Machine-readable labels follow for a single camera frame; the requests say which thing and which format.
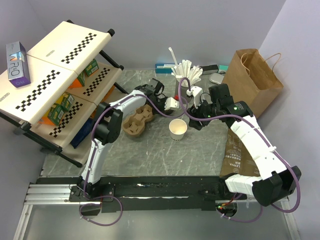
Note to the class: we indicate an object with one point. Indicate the white wrapped straws bundle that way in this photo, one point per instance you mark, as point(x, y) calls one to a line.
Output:
point(185, 69)

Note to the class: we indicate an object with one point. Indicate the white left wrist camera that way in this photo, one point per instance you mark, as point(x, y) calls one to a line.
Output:
point(171, 104)

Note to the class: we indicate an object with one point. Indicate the brown pulp cup carrier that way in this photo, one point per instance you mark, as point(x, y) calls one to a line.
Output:
point(135, 124)

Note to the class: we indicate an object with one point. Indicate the beige checkered shelf rack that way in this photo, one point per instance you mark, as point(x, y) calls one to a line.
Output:
point(54, 63)

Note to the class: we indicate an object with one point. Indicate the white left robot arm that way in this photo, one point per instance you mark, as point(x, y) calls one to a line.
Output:
point(133, 111)

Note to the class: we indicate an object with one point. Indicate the teal flat box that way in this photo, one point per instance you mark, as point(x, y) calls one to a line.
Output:
point(164, 68)

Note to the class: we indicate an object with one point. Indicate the white paper coffee cup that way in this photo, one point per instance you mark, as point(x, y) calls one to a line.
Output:
point(177, 128)

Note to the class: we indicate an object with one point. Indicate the green box shelf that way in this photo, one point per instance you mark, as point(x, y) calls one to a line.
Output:
point(91, 68)
point(59, 108)

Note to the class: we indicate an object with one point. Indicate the purple cardboard box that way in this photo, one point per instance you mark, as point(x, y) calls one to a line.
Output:
point(17, 65)

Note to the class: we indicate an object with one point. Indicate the green box upper shelf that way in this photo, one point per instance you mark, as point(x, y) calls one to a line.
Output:
point(91, 68)

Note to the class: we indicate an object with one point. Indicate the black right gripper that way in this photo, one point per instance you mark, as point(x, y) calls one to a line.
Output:
point(196, 112)

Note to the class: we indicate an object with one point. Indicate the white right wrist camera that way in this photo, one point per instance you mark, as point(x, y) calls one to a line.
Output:
point(195, 93)

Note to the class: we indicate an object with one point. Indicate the brown coffee bean pouch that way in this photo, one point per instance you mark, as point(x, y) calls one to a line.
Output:
point(237, 159)

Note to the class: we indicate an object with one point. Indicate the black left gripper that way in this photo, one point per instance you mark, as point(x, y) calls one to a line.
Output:
point(162, 110)

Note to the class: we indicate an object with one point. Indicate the orange box on shelf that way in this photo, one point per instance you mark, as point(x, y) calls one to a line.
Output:
point(79, 81)

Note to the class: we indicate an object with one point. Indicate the black rectangular device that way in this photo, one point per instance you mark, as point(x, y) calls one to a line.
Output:
point(209, 69)

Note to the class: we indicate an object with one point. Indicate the black mounting base rail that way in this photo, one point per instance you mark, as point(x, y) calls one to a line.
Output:
point(142, 193)

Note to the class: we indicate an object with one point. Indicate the brown paper bag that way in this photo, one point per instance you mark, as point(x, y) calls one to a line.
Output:
point(250, 79)

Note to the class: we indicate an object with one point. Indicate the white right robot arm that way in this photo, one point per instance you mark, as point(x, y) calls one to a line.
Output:
point(252, 147)

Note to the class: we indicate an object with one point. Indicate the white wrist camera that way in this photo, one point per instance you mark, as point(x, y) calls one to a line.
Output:
point(195, 93)
point(171, 104)

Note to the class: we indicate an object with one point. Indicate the green box lower shelf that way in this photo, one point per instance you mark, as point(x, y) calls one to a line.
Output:
point(59, 108)

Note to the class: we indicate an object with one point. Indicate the grey straw holder cup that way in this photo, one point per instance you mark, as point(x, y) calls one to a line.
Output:
point(183, 90)

